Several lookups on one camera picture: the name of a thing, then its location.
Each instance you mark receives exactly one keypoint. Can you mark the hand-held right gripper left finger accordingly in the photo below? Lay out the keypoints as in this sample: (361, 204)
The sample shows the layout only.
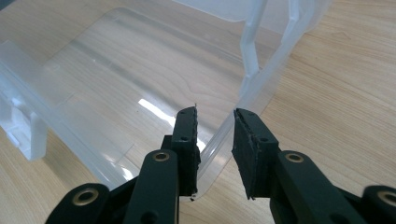
(186, 149)

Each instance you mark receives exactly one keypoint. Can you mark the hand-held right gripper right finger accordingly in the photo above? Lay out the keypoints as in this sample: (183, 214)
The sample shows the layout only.
(253, 155)

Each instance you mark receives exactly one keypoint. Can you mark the clear plastic storage box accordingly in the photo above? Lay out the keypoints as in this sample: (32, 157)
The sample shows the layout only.
(124, 77)

